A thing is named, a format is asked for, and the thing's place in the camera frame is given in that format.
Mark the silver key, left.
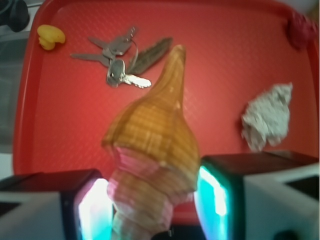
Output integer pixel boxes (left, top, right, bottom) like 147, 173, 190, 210
106, 59, 152, 89

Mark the yellow rubber duck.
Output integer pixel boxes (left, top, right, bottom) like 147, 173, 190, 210
37, 24, 66, 51

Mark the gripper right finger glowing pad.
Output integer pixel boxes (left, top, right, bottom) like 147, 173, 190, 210
194, 150, 320, 240

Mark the silver key, lower right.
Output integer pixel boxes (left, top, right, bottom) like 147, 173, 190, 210
70, 53, 116, 68

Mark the crumpled white paper ball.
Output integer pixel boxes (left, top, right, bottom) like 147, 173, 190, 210
241, 82, 293, 152

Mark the crumpled red paper ball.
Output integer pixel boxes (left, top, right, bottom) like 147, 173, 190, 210
287, 11, 319, 50

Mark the silver key,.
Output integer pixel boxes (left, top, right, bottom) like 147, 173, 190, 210
70, 53, 116, 68
106, 59, 152, 89
88, 26, 138, 58

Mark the metal wire key ring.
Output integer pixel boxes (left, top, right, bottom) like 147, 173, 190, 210
124, 39, 140, 72

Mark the grey toy faucet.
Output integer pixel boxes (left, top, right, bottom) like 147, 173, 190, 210
0, 0, 30, 33

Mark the silver key, upper right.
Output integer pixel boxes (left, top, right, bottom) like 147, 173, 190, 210
88, 26, 138, 58

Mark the brown feather keychain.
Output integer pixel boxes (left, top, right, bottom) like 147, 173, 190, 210
126, 37, 173, 75

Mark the red plastic tray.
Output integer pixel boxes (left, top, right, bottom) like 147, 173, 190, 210
13, 0, 319, 178

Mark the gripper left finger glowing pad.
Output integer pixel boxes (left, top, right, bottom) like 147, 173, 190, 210
0, 169, 114, 240

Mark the brown spiral seashell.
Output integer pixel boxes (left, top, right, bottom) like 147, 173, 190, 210
101, 45, 200, 240

